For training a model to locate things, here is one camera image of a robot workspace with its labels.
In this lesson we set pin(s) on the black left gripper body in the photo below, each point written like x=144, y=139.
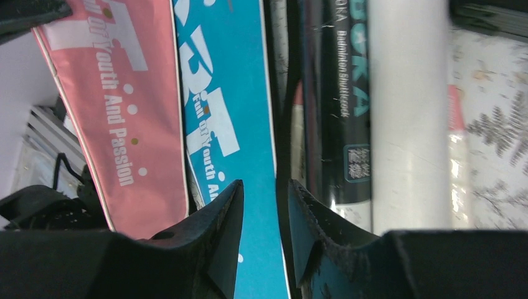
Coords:
x=18, y=17

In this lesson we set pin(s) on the aluminium slotted rail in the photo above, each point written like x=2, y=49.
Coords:
x=44, y=138

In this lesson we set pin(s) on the black shuttlecock tube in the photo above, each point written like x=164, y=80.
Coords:
x=335, y=66

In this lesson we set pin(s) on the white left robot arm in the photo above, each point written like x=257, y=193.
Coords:
x=39, y=207

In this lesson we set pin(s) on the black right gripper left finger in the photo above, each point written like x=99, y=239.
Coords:
x=196, y=258

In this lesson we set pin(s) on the white cardboard tube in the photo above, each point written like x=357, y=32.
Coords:
x=408, y=43

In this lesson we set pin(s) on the blue racket cover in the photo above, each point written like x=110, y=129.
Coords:
x=229, y=128

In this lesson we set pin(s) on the pink racket cover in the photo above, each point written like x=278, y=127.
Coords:
x=115, y=66

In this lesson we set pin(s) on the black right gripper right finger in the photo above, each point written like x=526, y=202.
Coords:
x=333, y=258

